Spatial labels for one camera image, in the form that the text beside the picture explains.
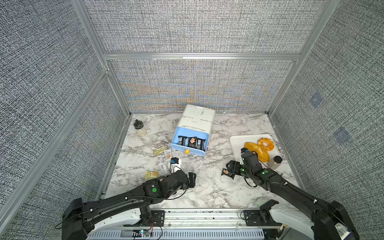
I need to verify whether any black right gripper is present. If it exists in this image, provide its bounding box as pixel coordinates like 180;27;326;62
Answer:
224;159;253;180

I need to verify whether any black cookie packet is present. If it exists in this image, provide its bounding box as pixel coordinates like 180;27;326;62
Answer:
178;136;188;147
197;139;206;151
188;137;198;149

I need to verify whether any white blue drawer cabinet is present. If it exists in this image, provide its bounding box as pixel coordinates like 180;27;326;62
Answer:
171;105;216;157

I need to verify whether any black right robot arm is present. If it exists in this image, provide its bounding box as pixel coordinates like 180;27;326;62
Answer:
222;152;360;240

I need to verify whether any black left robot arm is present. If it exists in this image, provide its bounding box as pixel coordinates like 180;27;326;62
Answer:
61;170;197;240

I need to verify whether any white cookie packet lower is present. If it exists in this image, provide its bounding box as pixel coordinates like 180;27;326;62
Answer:
156;156;171;176

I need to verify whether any white rectangular tray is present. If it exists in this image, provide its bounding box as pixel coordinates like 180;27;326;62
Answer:
230;134;282;163

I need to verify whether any white cookie packet orange picture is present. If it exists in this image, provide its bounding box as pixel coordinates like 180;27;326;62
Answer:
164;149;173;161

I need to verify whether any yellow cookie packet near jar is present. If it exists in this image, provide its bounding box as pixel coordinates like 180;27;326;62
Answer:
153;146;166;156

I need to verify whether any yellow bread loaf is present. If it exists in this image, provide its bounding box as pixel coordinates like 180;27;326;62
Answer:
244;142;270;163

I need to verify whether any yellow cookie packet left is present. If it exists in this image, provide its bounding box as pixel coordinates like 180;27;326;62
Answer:
145;170;159;180

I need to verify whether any orange glazed donut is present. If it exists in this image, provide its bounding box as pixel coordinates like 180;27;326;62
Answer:
258;138;275;152

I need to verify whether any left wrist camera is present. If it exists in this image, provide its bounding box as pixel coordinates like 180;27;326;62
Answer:
170;157;182;174

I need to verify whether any aluminium front rail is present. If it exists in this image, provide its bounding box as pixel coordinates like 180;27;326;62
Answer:
76;208;331;240

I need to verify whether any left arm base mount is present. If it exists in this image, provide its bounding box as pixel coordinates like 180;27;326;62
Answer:
138;206;166;227

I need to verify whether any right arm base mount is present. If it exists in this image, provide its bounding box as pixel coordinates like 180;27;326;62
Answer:
241;200;284;229

